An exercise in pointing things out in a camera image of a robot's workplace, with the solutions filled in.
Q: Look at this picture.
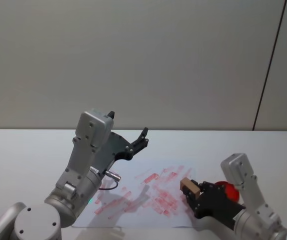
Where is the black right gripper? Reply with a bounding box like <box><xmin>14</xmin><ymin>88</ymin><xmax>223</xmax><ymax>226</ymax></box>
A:
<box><xmin>182</xmin><ymin>181</ymin><xmax>247</xmax><ymax>231</ymax></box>

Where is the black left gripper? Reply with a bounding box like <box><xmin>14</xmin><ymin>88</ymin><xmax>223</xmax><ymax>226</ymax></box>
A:
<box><xmin>98</xmin><ymin>110</ymin><xmax>150</xmax><ymax>176</ymax></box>

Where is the small wooden stamp block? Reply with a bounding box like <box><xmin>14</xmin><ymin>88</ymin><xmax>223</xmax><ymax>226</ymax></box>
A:
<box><xmin>179</xmin><ymin>177</ymin><xmax>201</xmax><ymax>200</ymax></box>

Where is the round red ink pad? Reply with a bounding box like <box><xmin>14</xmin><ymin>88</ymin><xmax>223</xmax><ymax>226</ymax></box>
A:
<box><xmin>214</xmin><ymin>180</ymin><xmax>241</xmax><ymax>203</ymax></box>

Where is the white paper with red marks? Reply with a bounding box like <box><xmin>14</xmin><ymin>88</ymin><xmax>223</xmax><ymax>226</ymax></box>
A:
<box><xmin>71</xmin><ymin>156</ymin><xmax>200</xmax><ymax>229</ymax></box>

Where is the thin dark cable silver plug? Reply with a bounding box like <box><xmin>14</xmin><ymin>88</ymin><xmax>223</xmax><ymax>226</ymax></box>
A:
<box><xmin>97</xmin><ymin>169</ymin><xmax>123</xmax><ymax>191</ymax></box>

